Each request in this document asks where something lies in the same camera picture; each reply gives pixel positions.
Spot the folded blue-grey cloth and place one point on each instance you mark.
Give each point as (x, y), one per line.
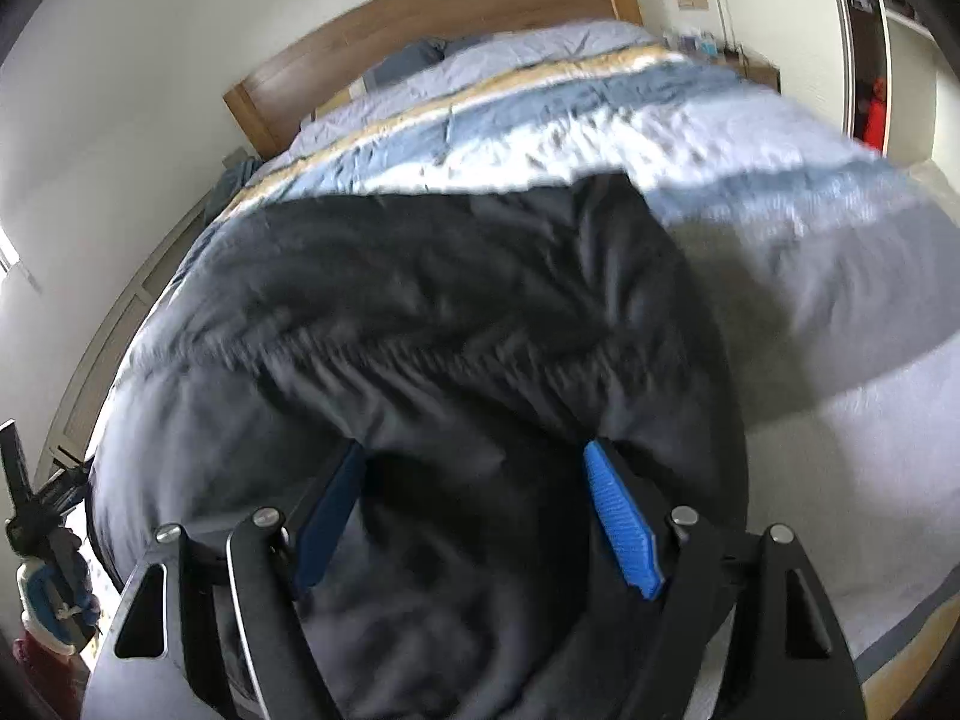
(232, 178)

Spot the red bag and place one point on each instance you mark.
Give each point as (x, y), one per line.
(874, 116)

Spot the black puffer coat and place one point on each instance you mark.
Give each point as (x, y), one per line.
(450, 352)

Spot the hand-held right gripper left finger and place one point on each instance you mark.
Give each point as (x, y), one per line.
(330, 525)

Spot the wooden bed headboard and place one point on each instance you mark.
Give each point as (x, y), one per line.
(420, 15)

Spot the wooden bedside table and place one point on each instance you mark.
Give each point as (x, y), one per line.
(750, 69)

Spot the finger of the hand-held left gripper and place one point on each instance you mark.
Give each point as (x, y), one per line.
(64, 487)

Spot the person's left hand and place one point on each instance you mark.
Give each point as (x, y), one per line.
(45, 600)

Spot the bed with striped sheet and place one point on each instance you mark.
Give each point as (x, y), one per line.
(562, 127)

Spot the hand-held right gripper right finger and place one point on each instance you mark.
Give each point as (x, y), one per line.
(622, 525)

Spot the beige wall switch plate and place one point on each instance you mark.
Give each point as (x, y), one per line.
(691, 0)

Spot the blue-grey pillow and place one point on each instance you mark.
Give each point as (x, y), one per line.
(409, 60)

